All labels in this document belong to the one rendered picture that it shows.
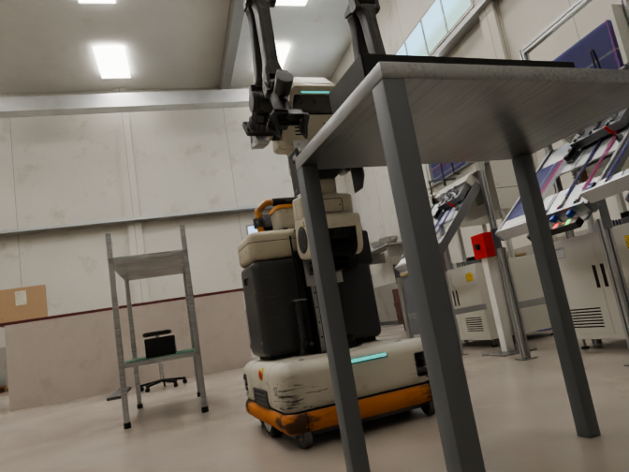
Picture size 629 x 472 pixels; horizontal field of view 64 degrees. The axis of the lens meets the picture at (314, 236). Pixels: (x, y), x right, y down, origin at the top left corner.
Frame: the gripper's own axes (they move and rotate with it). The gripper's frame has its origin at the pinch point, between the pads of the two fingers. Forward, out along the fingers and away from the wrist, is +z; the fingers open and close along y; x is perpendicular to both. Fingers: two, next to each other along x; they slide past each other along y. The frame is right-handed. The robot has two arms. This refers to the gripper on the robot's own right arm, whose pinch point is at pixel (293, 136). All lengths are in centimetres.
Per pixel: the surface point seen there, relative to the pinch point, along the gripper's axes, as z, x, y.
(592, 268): 23, 72, 178
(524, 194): 44, -17, 53
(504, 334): 23, 146, 169
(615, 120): -26, 14, 180
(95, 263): -589, 894, -102
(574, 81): 53, -60, 28
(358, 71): 35, -48, -7
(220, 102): -825, 631, 194
